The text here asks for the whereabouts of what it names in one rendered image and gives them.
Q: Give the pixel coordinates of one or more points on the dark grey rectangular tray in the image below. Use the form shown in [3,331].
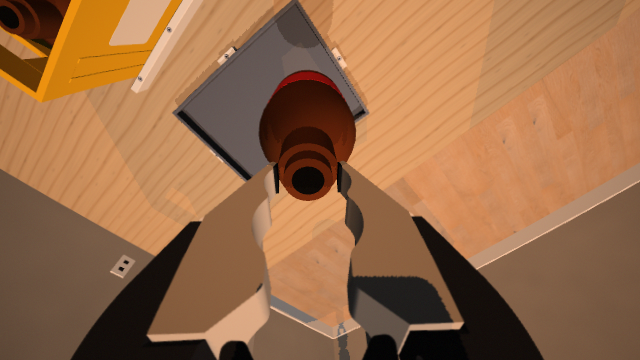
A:
[225,110]

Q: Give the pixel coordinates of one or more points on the yellow bottle crate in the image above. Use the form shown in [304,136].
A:
[99,42]

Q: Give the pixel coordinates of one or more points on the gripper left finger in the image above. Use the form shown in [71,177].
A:
[209,285]

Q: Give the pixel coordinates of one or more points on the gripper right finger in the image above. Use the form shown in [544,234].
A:
[407,281]

